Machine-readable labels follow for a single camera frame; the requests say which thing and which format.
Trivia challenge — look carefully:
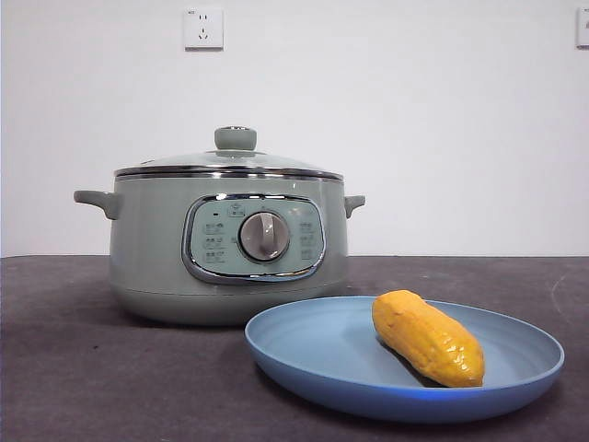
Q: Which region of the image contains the glass lid with green knob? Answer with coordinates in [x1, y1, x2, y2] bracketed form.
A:
[114, 126, 344, 180]

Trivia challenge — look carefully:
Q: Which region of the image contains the yellow corn cob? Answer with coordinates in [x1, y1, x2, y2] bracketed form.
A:
[371, 288, 486, 389]

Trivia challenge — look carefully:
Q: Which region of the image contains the blue round plate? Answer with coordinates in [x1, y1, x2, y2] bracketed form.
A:
[245, 296, 566, 424]

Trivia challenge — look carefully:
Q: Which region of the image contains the sage green electric steamer pot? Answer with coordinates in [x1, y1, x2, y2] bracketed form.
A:
[73, 173, 367, 327]

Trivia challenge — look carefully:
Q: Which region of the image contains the white wall power outlet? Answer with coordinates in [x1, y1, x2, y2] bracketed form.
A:
[184, 7, 225, 52]

